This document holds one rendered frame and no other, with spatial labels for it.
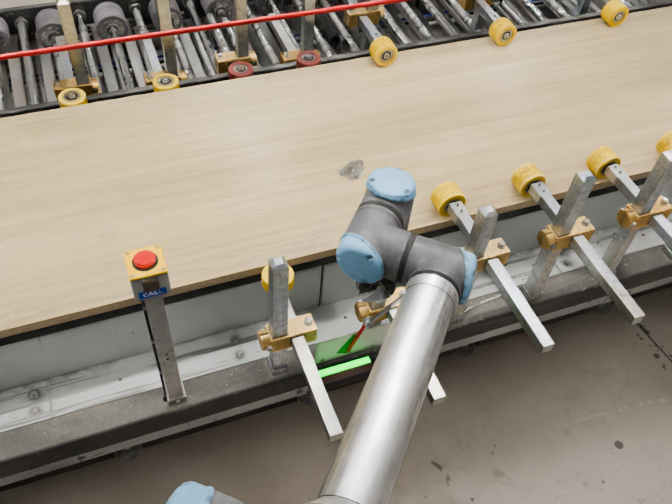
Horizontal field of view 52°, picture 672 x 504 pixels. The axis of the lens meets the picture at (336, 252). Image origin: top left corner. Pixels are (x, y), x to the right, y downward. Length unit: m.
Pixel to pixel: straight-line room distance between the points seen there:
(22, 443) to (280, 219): 0.81
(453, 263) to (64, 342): 1.05
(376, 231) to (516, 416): 1.57
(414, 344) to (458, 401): 1.59
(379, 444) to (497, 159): 1.31
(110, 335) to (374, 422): 1.04
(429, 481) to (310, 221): 1.06
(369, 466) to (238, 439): 1.59
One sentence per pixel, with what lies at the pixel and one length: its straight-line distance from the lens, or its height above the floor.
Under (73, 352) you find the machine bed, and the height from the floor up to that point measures 0.70.
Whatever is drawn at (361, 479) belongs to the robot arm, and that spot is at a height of 1.42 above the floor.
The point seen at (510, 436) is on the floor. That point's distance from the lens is 2.59.
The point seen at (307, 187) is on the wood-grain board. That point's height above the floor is 0.90.
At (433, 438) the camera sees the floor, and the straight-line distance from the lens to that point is 2.52.
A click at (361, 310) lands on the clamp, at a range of 1.68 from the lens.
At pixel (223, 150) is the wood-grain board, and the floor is 0.90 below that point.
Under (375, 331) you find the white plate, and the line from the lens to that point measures 1.76.
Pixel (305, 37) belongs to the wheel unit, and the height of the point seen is 0.91.
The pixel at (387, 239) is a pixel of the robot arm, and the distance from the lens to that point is 1.17.
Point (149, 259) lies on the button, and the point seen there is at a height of 1.23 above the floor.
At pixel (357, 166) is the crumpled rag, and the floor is 0.92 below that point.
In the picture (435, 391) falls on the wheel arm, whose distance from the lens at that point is 1.60.
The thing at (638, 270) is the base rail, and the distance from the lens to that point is 2.23.
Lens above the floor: 2.24
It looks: 50 degrees down
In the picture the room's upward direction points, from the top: 6 degrees clockwise
